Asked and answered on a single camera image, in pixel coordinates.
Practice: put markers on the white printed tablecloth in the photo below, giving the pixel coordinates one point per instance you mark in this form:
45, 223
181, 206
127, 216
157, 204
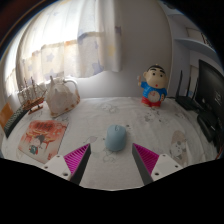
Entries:
150, 130

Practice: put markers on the white wall shelf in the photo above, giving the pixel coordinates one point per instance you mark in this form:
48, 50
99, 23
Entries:
195, 43

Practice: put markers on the black router with antennas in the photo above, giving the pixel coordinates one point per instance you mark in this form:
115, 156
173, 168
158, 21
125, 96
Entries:
187, 101

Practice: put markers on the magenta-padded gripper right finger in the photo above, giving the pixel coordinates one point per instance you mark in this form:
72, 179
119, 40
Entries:
148, 160

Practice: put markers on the orange wooden chair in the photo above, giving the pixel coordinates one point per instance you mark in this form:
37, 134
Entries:
5, 115

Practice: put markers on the sheer star-print curtain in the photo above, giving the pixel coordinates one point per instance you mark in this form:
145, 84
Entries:
70, 43

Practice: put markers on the wooden model sailing ship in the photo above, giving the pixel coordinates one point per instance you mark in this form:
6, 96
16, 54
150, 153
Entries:
31, 98

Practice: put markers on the white ceramic pitcher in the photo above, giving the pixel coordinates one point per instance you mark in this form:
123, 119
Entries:
61, 98

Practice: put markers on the black monitor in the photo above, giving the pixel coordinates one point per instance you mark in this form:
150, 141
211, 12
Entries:
211, 90

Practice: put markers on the cartoon boy figure clock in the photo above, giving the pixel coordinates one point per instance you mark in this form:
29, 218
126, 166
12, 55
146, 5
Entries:
154, 86

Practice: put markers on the light blue computer mouse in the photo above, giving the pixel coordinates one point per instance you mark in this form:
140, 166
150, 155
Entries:
115, 138

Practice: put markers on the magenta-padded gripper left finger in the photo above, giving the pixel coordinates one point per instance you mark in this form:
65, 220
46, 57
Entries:
75, 160

